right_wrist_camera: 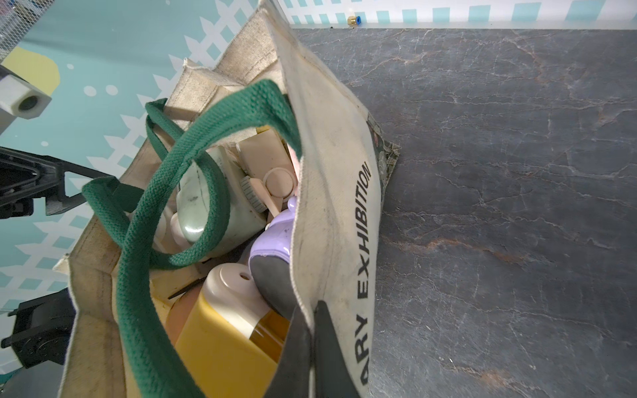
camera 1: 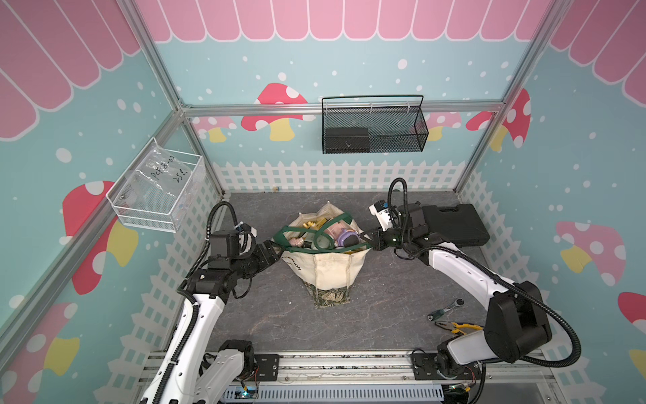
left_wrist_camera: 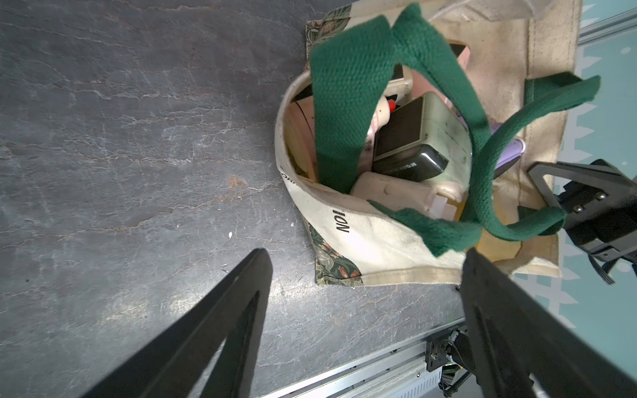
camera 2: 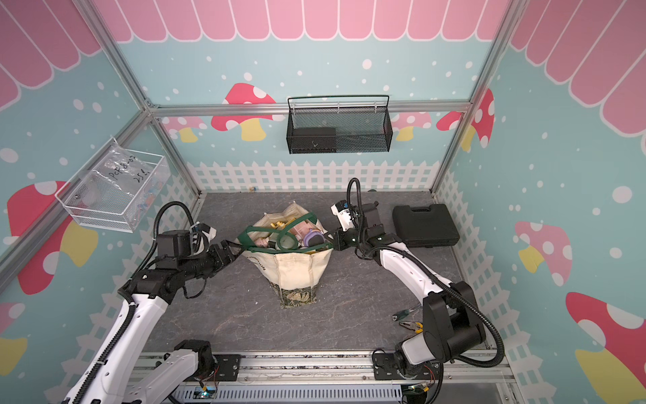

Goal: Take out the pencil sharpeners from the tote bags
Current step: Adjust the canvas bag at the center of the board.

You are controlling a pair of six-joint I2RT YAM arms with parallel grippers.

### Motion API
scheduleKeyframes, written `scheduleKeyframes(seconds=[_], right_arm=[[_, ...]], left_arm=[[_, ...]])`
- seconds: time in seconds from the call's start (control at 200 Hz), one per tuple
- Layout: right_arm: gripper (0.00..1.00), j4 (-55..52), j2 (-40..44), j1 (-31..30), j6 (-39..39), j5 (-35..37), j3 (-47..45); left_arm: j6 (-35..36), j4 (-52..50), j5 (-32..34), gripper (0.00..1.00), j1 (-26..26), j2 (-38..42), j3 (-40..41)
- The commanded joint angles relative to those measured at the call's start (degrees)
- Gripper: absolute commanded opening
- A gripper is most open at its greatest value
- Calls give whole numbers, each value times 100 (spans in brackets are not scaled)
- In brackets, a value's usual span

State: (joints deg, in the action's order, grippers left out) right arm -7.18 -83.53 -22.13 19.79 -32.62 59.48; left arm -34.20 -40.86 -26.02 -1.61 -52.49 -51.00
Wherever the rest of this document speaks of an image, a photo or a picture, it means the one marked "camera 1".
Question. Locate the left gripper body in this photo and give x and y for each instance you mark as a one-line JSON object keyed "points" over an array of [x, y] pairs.
{"points": [[256, 261]]}

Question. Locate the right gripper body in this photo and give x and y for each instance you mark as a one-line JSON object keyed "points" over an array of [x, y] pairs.
{"points": [[391, 238]]}

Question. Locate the cream canvas tote bag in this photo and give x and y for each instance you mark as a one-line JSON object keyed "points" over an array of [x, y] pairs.
{"points": [[327, 275]]}

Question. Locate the green pencil sharpener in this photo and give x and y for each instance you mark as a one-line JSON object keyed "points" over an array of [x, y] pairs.
{"points": [[323, 241]]}

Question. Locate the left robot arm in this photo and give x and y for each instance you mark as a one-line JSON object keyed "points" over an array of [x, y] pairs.
{"points": [[227, 257]]}

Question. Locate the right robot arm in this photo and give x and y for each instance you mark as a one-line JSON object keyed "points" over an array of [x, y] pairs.
{"points": [[518, 322]]}

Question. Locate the purple pencil sharpener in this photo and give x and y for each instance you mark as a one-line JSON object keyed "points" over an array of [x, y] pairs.
{"points": [[347, 238]]}

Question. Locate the pink pencil sharpener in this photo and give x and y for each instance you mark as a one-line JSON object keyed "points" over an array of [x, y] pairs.
{"points": [[335, 230]]}

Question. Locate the black plastic tool case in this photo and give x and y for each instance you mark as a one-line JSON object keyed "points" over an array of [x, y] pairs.
{"points": [[461, 225]]}

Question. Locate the black box in basket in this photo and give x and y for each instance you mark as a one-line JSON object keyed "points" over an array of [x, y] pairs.
{"points": [[341, 140]]}

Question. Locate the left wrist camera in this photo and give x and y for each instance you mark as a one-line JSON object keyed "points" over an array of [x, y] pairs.
{"points": [[243, 227]]}

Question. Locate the yellow handled pliers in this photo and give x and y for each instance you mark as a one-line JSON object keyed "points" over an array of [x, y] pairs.
{"points": [[458, 328]]}

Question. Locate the black wire mesh basket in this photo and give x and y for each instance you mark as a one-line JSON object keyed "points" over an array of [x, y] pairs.
{"points": [[395, 123]]}

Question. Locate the clear wall bin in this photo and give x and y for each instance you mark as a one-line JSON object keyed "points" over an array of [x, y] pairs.
{"points": [[157, 190]]}

